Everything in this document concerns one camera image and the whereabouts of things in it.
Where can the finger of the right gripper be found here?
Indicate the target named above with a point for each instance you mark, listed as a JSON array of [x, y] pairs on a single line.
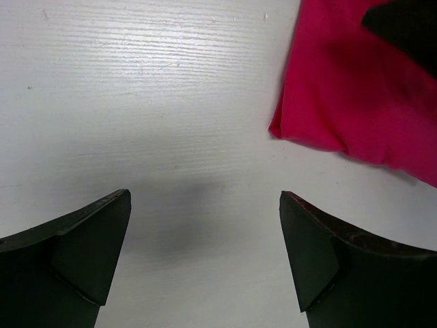
[[408, 25]]

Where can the crimson red t-shirt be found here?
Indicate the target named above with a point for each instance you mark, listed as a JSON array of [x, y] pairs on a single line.
[[345, 90]]

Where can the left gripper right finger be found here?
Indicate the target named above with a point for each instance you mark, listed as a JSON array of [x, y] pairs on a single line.
[[345, 276]]

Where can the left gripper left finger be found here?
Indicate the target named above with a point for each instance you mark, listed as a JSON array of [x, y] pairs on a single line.
[[59, 273]]

